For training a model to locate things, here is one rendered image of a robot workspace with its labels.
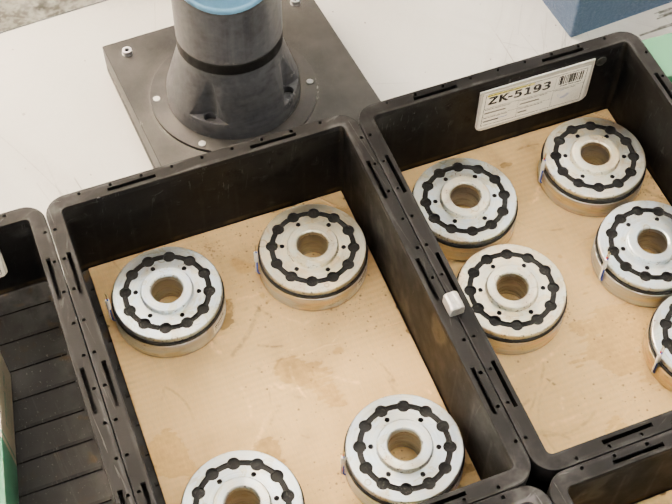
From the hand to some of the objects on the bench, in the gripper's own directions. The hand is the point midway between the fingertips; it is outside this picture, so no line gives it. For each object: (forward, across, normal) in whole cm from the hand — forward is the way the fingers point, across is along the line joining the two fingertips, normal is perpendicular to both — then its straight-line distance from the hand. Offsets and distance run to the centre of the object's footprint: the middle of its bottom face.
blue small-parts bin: (+18, +6, 0) cm, 19 cm away
